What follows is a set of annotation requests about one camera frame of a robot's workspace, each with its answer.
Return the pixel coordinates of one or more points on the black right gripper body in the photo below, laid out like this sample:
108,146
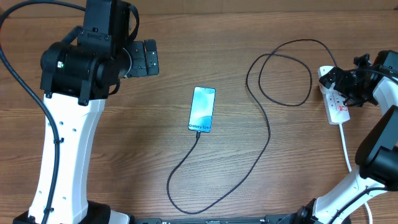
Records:
360,90

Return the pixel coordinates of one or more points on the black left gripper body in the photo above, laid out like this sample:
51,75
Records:
135,62

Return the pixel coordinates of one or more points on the blue screen smartphone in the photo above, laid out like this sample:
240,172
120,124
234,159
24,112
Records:
201,113

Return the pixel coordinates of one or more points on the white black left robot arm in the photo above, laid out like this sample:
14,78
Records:
79,73

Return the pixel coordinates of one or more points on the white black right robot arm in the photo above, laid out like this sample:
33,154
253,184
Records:
375,172

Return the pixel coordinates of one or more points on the white power strip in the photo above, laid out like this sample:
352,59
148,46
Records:
336,112

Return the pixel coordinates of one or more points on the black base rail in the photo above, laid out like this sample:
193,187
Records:
268,219

